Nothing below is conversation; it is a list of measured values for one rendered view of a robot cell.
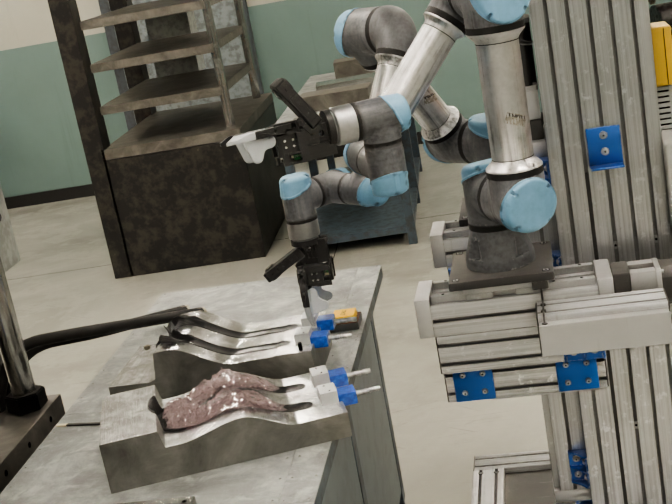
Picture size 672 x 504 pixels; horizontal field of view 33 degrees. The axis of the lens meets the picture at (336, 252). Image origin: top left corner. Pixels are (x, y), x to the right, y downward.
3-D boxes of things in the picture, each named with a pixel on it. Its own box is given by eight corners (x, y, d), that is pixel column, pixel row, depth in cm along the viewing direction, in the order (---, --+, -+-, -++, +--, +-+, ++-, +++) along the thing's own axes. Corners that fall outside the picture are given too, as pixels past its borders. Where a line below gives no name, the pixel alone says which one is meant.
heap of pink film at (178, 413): (278, 383, 252) (271, 351, 250) (288, 414, 235) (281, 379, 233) (163, 410, 249) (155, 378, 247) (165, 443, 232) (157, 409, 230)
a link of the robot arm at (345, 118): (353, 102, 214) (342, 104, 222) (330, 107, 213) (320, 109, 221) (362, 141, 215) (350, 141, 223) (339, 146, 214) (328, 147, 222)
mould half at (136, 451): (331, 390, 258) (322, 345, 255) (352, 436, 234) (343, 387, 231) (113, 441, 253) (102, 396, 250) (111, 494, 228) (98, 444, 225)
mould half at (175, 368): (332, 344, 286) (323, 294, 283) (318, 386, 262) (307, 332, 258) (145, 367, 295) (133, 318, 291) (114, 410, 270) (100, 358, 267)
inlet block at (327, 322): (359, 325, 278) (355, 304, 276) (357, 332, 273) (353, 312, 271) (307, 331, 280) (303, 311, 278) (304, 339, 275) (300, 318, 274)
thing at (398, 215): (424, 169, 824) (404, 43, 798) (420, 243, 643) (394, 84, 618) (330, 183, 833) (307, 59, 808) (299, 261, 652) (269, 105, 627)
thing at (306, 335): (354, 341, 267) (351, 320, 266) (352, 350, 263) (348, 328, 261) (301, 348, 270) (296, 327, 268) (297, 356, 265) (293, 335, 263)
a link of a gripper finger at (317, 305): (330, 325, 270) (325, 286, 269) (306, 328, 271) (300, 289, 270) (332, 323, 273) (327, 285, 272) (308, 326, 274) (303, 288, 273)
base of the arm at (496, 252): (534, 246, 255) (529, 204, 252) (536, 267, 241) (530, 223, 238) (467, 255, 258) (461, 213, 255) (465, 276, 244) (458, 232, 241)
